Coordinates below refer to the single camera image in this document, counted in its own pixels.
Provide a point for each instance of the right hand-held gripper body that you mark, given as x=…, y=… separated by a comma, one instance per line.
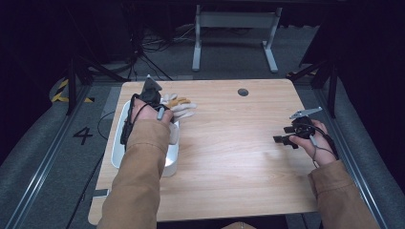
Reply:
x=304, y=127

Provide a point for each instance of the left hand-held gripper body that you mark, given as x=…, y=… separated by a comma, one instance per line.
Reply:
x=152, y=95

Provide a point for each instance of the beige glove with bear patch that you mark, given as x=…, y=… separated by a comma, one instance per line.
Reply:
x=183, y=109

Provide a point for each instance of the white plastic bin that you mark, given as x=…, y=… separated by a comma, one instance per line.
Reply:
x=171, y=165

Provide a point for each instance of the person's left hand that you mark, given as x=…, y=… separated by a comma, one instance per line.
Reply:
x=144, y=113

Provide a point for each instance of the person's right hand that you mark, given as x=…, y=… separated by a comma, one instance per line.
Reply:
x=320, y=146

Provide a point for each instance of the black metal stand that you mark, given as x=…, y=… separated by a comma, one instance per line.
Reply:
x=332, y=92
x=71, y=82

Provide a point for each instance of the round dark table grommet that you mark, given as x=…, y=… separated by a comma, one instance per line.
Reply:
x=243, y=92

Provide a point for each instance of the grey metal floor rail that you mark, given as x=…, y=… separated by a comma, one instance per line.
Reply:
x=47, y=156
x=321, y=101

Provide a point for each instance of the grey metal table frame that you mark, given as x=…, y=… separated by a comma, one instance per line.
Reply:
x=235, y=19

